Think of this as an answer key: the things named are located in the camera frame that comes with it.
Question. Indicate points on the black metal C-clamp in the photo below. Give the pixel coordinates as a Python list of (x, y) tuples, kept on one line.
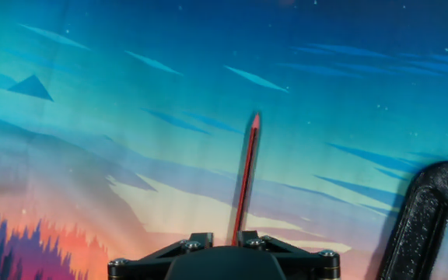
[(418, 233)]

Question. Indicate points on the landscape printed cloth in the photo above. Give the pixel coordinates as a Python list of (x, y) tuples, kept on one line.
[(92, 136)]

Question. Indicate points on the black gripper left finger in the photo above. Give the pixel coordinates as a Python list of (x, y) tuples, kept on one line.
[(150, 258)]

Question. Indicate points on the red and black pencil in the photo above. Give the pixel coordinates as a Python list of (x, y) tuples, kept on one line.
[(246, 183)]

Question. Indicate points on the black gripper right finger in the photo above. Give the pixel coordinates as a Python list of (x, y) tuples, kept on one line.
[(303, 256)]

